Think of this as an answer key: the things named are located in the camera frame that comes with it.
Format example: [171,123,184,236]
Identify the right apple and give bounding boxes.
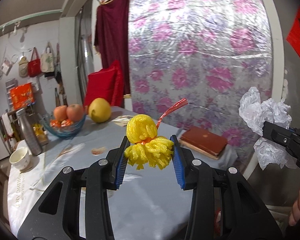
[66,104,84,122]

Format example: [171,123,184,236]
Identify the apple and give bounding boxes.
[53,105,67,122]
[66,104,84,122]

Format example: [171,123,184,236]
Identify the red gold snack wrapper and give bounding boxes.
[156,98,188,129]

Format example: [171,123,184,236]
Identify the white tote bag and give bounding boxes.
[40,42,55,74]

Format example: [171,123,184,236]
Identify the clear plastic wrap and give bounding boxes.
[238,87,296,170]

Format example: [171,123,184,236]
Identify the left apple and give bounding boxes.
[53,105,67,122]

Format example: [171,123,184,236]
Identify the brown leather wallet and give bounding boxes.
[179,126,228,160]

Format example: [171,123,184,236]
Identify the dark red curtain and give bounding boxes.
[94,0,130,94]

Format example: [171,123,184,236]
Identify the white paper packets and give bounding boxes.
[112,115,133,127]

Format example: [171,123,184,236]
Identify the steel water bottle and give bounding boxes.
[15,108,43,156]

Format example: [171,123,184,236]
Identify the yellow pomelo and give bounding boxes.
[88,98,111,123]

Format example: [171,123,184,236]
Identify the red cushion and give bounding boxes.
[84,60,124,107]

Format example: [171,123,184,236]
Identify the blue glass fruit bowl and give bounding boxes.
[38,114,86,139]

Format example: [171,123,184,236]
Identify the red gift box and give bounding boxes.
[10,83,36,110]

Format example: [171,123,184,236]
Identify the beige hanging bag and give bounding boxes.
[18,56,29,77]

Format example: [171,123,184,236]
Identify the floral foil sheet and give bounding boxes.
[128,0,273,147]

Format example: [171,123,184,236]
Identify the yellow foam fruit net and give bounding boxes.
[124,114,174,170]

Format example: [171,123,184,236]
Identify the red handbag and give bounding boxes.
[28,47,42,77]

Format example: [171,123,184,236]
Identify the white ceramic bowl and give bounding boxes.
[9,147,31,172]

